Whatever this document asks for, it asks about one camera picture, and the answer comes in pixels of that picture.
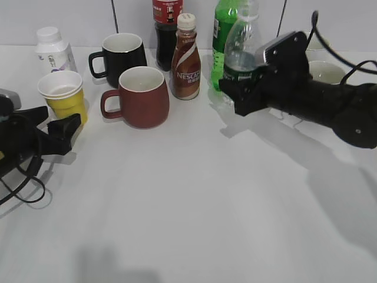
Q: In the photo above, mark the white yogurt drink bottle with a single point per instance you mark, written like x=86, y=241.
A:
x=54, y=54

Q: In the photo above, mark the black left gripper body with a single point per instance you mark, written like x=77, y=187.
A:
x=17, y=144

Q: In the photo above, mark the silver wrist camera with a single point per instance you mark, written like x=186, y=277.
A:
x=13, y=96
x=266, y=51

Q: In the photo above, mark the cola bottle red label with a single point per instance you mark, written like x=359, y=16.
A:
x=165, y=15

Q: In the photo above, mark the red-brown ceramic mug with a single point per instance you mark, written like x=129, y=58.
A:
x=143, y=98

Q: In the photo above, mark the black ceramic mug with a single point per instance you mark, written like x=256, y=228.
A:
x=120, y=52

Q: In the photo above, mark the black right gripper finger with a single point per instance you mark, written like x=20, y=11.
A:
x=246, y=95

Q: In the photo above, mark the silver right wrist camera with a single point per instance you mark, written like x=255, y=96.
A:
x=266, y=51

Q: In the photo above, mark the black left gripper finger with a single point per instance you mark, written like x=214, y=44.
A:
x=35, y=116
x=60, y=132

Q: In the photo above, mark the green soda bottle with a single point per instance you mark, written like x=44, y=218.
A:
x=224, y=18

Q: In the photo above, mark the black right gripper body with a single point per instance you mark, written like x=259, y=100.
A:
x=287, y=79

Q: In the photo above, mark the clear water bottle green label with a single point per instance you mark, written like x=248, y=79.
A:
x=242, y=42

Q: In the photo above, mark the yellow paper cup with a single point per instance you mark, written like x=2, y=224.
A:
x=63, y=92

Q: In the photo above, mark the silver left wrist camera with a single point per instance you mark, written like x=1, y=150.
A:
x=13, y=96

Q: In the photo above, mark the dark grey ceramic mug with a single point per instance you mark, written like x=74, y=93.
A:
x=326, y=72

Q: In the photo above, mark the brown Nescafe coffee bottle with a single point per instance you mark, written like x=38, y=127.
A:
x=186, y=64

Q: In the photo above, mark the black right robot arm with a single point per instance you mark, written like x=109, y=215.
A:
x=349, y=110

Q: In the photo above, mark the white ceramic mug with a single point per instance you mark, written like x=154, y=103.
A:
x=315, y=45

